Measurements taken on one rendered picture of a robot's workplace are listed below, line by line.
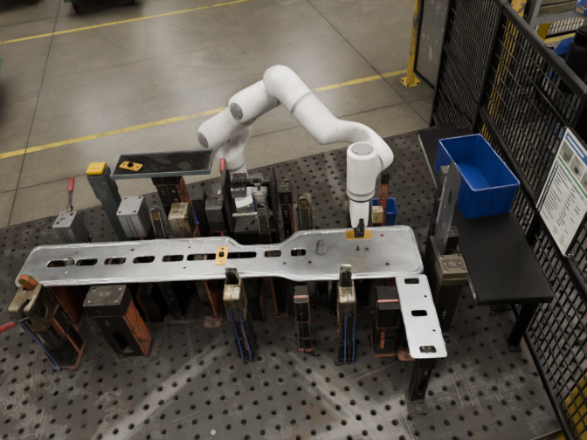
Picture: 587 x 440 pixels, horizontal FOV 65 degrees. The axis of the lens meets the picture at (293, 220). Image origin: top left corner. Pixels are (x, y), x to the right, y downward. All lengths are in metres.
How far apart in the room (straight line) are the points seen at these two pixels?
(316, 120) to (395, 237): 0.52
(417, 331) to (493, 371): 0.42
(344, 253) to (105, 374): 0.94
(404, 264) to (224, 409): 0.76
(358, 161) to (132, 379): 1.08
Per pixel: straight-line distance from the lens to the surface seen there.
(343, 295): 1.39
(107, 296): 1.58
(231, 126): 1.75
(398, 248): 1.59
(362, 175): 1.30
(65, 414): 1.82
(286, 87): 1.39
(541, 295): 1.53
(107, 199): 1.95
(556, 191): 1.49
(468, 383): 1.69
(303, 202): 1.61
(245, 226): 1.73
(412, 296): 1.47
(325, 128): 1.33
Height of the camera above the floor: 2.16
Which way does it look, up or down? 44 degrees down
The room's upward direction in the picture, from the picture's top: 6 degrees counter-clockwise
